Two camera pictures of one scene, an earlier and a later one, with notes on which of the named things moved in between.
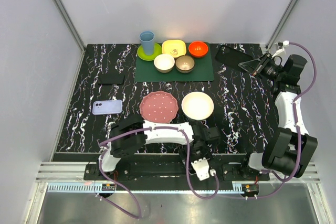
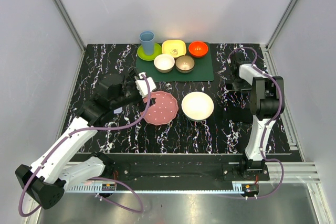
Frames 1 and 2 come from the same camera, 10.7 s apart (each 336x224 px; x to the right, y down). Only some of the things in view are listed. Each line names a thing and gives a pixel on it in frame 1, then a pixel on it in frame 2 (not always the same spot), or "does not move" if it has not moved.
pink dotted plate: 159,106 does not move
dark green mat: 203,71 does not move
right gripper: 268,59 -> 237,86
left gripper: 197,153 -> 135,92
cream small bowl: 164,63 does not move
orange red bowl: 198,49 does not move
